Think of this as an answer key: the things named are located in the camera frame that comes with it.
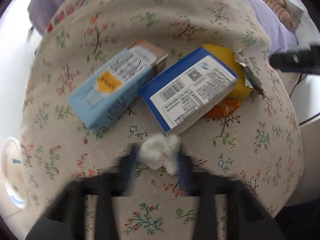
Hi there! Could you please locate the small white cotton wad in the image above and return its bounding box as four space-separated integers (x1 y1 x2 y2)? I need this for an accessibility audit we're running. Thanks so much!
138 133 181 175

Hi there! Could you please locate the white nut snack wrapper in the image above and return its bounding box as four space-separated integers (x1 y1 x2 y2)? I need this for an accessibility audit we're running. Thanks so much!
232 40 266 98

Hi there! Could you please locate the pink knitted pillow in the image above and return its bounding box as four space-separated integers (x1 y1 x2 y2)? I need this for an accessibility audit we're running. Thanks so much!
263 0 296 32

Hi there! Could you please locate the orange crumpled wrapper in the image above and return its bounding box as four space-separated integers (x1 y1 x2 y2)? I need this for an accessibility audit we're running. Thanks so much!
203 99 242 119

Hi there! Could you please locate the floral beige bed cover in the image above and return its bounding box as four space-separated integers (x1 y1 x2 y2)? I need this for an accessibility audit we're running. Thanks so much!
22 0 304 239

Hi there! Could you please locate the yellow sponge block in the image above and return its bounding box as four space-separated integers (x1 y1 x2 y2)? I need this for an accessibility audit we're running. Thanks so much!
202 43 253 100

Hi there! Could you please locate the dark blue white carton box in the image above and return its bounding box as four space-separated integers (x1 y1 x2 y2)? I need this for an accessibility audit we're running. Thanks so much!
139 48 238 135

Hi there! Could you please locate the light blue carton box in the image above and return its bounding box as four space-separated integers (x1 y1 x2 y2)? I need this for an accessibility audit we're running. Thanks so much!
68 40 168 130

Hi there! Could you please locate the black cable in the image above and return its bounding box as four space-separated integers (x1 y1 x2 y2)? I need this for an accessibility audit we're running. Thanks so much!
288 73 320 127

